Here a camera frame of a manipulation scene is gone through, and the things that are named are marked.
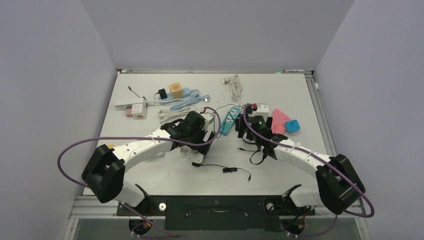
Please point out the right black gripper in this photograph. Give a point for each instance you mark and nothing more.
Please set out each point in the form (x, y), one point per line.
(243, 129)

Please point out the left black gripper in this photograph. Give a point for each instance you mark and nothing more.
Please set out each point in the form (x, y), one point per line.
(202, 133)

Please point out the white charger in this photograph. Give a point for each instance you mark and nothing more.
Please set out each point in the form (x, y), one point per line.
(194, 156)

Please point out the teal power strip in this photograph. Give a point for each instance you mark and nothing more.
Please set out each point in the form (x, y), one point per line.
(229, 120)

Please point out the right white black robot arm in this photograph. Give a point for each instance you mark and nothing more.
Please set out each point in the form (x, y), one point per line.
(337, 187)

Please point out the pink triangular socket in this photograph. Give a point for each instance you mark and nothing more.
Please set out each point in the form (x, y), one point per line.
(278, 121)

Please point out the blue square plug adapter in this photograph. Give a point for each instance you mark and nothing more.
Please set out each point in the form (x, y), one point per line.
(292, 126)

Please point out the orange cube socket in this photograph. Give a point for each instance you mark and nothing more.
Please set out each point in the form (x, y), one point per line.
(176, 90)

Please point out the light blue power strip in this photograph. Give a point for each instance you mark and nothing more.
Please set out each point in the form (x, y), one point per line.
(186, 93)

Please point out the small black charger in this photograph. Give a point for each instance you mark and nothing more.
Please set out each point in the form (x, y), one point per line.
(162, 94)

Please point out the white cube adapter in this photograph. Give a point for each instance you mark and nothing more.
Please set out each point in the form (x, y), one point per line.
(139, 111)

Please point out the white long power strip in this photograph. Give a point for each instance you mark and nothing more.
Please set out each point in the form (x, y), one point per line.
(124, 104)

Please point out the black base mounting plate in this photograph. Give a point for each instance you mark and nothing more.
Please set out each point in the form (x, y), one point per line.
(221, 212)

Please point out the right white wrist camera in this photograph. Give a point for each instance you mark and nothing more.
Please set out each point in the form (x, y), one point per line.
(261, 110)

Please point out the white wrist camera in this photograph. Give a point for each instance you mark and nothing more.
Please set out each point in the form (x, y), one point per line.
(209, 118)
(261, 110)

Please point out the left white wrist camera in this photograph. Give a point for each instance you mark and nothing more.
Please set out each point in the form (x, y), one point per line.
(209, 118)

